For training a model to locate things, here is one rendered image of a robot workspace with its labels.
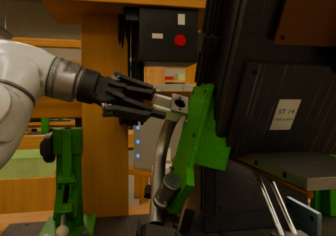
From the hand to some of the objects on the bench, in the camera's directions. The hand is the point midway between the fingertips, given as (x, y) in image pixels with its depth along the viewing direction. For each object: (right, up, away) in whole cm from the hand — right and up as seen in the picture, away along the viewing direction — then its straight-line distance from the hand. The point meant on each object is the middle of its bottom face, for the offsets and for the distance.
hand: (166, 107), depth 68 cm
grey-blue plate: (+26, -33, -12) cm, 43 cm away
